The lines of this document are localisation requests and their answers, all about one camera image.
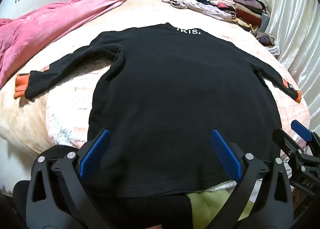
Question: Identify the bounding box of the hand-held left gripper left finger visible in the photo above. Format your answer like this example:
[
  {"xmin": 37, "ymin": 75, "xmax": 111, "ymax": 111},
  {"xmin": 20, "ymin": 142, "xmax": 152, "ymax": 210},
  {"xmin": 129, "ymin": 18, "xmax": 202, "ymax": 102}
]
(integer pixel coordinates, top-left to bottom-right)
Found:
[{"xmin": 26, "ymin": 129, "xmax": 112, "ymax": 229}]

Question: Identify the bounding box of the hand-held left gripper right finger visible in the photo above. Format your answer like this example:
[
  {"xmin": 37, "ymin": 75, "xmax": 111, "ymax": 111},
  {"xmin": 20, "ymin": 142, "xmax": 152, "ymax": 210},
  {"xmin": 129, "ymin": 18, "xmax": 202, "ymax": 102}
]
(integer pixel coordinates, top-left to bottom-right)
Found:
[{"xmin": 211, "ymin": 129, "xmax": 295, "ymax": 229}]

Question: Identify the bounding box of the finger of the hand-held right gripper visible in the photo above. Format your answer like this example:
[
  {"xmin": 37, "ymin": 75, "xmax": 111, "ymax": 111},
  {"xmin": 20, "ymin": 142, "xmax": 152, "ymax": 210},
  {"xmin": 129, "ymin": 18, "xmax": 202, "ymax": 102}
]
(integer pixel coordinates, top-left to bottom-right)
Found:
[
  {"xmin": 272, "ymin": 129, "xmax": 310, "ymax": 162},
  {"xmin": 291, "ymin": 119, "xmax": 320, "ymax": 144}
]

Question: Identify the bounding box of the black sweater with orange cuffs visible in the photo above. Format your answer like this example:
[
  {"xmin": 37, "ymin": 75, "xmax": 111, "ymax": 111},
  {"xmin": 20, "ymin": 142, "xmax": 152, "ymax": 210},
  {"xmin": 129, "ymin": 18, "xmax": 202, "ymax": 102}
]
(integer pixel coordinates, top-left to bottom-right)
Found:
[{"xmin": 14, "ymin": 22, "xmax": 302, "ymax": 198}]

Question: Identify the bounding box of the pile of folded clothes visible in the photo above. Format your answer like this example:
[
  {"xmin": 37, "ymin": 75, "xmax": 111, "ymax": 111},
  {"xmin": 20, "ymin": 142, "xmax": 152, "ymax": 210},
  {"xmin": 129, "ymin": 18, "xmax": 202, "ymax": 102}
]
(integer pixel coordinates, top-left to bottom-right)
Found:
[{"xmin": 186, "ymin": 0, "xmax": 270, "ymax": 33}]

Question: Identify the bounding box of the orange and white terry mat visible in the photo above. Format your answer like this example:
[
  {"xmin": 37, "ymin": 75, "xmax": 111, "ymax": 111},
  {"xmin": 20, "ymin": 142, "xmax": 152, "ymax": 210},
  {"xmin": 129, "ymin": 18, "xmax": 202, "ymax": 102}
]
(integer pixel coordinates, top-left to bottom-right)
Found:
[{"xmin": 46, "ymin": 25, "xmax": 311, "ymax": 159}]

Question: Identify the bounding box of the green fleece garment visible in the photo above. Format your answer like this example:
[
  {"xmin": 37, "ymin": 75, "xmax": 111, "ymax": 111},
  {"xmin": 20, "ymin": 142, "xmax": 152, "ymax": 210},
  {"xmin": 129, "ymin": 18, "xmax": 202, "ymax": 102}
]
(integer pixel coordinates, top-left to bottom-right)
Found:
[{"xmin": 186, "ymin": 180, "xmax": 253, "ymax": 229}]

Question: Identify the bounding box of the dark cloth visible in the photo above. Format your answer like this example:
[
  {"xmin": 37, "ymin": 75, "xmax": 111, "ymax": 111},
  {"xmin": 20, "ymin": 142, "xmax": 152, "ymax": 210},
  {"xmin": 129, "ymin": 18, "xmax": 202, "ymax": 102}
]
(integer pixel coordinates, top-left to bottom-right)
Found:
[{"xmin": 11, "ymin": 144, "xmax": 194, "ymax": 229}]

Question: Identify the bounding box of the beige bed cover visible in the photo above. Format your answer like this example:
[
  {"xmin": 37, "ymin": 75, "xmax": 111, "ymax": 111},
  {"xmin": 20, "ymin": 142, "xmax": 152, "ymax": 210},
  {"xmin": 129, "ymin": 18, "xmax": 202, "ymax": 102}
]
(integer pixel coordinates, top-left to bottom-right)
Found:
[{"xmin": 0, "ymin": 0, "xmax": 310, "ymax": 169}]

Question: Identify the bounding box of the white cloth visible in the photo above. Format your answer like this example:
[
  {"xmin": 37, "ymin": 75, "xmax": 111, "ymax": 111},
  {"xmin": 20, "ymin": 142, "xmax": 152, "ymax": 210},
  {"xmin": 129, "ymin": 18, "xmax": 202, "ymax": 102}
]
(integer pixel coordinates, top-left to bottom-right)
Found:
[{"xmin": 267, "ymin": 44, "xmax": 282, "ymax": 56}]

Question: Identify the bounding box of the purple cloth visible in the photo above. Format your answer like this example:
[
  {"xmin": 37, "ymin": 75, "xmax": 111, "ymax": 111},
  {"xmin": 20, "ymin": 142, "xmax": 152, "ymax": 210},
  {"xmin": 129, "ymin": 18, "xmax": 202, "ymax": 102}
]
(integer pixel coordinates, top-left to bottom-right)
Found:
[{"xmin": 255, "ymin": 32, "xmax": 275, "ymax": 46}]

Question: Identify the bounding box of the white satin curtain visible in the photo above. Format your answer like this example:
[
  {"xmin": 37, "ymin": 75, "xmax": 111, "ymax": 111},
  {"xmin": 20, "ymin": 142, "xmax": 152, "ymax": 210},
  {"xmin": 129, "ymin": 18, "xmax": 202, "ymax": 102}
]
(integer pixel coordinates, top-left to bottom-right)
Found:
[{"xmin": 260, "ymin": 0, "xmax": 320, "ymax": 129}]

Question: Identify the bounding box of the pink velvet blanket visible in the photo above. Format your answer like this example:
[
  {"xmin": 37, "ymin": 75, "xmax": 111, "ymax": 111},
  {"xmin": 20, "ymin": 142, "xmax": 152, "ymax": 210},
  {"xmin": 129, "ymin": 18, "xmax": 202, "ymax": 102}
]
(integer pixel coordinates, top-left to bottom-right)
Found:
[{"xmin": 0, "ymin": 0, "xmax": 141, "ymax": 89}]

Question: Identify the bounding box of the lilac crumpled garment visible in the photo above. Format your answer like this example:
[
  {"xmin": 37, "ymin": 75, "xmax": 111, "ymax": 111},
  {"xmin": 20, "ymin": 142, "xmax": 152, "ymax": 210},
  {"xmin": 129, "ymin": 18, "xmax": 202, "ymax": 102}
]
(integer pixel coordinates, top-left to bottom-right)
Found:
[{"xmin": 162, "ymin": 0, "xmax": 237, "ymax": 21}]

